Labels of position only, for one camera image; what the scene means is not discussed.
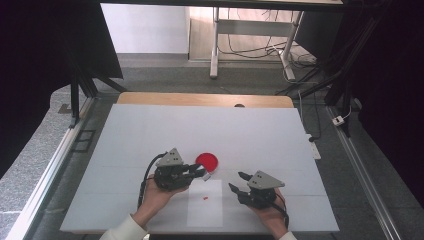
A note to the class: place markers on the aluminium rail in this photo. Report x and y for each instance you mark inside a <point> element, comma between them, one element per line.
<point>50,170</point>
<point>363,180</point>

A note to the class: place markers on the white paper sheet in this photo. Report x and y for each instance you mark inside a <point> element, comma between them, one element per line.
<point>204,213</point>

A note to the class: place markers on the black curtain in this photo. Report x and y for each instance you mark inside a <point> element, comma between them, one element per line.
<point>33,50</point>
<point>393,100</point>

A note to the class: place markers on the large white board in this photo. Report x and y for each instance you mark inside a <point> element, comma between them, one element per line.
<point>206,126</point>

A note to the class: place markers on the white power strip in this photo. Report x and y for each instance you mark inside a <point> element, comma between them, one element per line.
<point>315,151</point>

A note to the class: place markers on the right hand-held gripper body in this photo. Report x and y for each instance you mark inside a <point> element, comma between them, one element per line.
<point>261,196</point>

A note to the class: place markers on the black metal stand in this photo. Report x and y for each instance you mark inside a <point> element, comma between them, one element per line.
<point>346,113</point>
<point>75,100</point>

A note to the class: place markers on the white desk frame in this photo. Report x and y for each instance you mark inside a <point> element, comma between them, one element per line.
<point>253,27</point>

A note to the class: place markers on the red petri dish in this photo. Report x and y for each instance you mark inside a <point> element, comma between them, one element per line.
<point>208,160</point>

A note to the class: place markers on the person's left hand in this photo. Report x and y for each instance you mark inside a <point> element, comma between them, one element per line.
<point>156,200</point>

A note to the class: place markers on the small white adapter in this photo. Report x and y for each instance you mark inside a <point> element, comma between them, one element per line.
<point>338,120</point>

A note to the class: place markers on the wooden table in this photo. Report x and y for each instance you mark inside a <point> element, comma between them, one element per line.
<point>200,99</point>

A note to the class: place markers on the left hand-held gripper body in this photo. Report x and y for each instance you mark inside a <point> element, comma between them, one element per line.
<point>170,176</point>

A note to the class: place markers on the person's right hand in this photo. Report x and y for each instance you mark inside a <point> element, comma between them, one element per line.
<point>271,218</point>

